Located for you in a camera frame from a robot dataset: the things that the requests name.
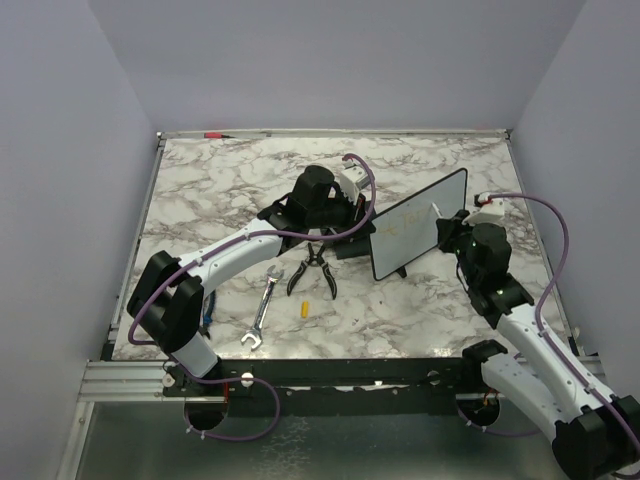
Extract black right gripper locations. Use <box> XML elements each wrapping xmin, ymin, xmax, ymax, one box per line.
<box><xmin>437</xmin><ymin>208</ymin><xmax>489</xmax><ymax>285</ymax></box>

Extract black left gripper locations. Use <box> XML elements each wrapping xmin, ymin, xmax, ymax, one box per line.
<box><xmin>308</xmin><ymin>187</ymin><xmax>377</xmax><ymax>243</ymax></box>

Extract white marker pen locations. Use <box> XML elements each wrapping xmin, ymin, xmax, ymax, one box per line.
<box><xmin>431</xmin><ymin>202</ymin><xmax>443</xmax><ymax>219</ymax></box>

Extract black framed whiteboard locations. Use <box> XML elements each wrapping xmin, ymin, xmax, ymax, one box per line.
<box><xmin>369</xmin><ymin>168</ymin><xmax>468</xmax><ymax>281</ymax></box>

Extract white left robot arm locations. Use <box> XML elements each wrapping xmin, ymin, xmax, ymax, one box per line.
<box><xmin>126</xmin><ymin>153</ymin><xmax>376</xmax><ymax>395</ymax></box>

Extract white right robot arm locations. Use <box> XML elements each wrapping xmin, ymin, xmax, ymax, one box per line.
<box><xmin>436</xmin><ymin>210</ymin><xmax>639</xmax><ymax>479</ymax></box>

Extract silver open-end wrench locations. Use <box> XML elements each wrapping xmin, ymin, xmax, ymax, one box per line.
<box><xmin>241</xmin><ymin>265</ymin><xmax>284</xmax><ymax>351</ymax></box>

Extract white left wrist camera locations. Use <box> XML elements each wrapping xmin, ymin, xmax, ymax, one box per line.
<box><xmin>339</xmin><ymin>166</ymin><xmax>371</xmax><ymax>197</ymax></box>

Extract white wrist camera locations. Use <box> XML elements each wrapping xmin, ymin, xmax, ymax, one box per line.
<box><xmin>462</xmin><ymin>192</ymin><xmax>505</xmax><ymax>226</ymax></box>
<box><xmin>339</xmin><ymin>166</ymin><xmax>371</xmax><ymax>197</ymax></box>

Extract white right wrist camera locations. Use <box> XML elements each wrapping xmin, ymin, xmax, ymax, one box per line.
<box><xmin>462</xmin><ymin>192</ymin><xmax>505</xmax><ymax>226</ymax></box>

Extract black handled pliers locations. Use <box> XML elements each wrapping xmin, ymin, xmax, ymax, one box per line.
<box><xmin>286</xmin><ymin>241</ymin><xmax>339</xmax><ymax>302</ymax></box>

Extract red marker on rail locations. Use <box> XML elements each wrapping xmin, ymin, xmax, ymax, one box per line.
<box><xmin>203</xmin><ymin>132</ymin><xmax>235</xmax><ymax>139</ymax></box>

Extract blue handled cutters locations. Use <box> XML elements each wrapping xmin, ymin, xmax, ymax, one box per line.
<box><xmin>199</xmin><ymin>291</ymin><xmax>216</xmax><ymax>339</ymax></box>

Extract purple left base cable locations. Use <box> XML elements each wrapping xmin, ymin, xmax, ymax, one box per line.
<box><xmin>184</xmin><ymin>373</ymin><xmax>282</xmax><ymax>442</ymax></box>

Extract black front mounting rail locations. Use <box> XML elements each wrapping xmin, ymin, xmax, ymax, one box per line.
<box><xmin>102</xmin><ymin>344</ymin><xmax>521</xmax><ymax>419</ymax></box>

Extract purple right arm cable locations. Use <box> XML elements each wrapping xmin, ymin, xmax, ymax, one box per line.
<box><xmin>487</xmin><ymin>193</ymin><xmax>640</xmax><ymax>476</ymax></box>

